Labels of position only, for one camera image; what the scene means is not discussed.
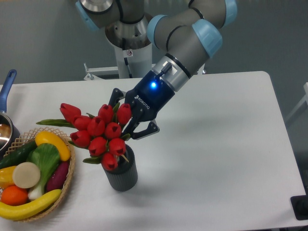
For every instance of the orange fruit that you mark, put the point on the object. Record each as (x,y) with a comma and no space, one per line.
(14,196)

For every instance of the white frame at right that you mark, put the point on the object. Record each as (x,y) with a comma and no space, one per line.
(299,108)

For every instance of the purple sweet potato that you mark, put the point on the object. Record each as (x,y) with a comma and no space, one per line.
(58,178)

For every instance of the dark grey ribbed vase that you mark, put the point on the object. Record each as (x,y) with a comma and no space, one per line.
(125,176)

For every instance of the black device at table edge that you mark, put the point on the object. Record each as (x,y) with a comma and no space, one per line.
(300,206)

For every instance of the blue handled saucepan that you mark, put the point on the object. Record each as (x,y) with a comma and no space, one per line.
(8,131)

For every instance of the woven wicker basket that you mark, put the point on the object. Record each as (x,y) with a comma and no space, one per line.
(30,136)

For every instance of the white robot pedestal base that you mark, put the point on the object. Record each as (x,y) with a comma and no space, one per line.
(130,63)

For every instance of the green cucumber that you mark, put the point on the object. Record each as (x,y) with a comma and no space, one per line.
(18,156)

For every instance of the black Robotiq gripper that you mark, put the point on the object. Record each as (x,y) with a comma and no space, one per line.
(146,99)

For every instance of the red tulip bouquet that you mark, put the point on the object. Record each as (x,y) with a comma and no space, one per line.
(101,135)

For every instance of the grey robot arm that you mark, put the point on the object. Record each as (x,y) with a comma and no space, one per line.
(164,52)

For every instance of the green bok choy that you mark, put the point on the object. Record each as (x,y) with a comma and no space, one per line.
(46,157)

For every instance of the yellow banana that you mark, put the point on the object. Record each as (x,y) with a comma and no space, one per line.
(21,212)

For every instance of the yellow pepper left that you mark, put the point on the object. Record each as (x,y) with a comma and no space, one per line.
(6,177)

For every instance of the beige round disc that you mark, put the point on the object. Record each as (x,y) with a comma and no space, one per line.
(26,175)

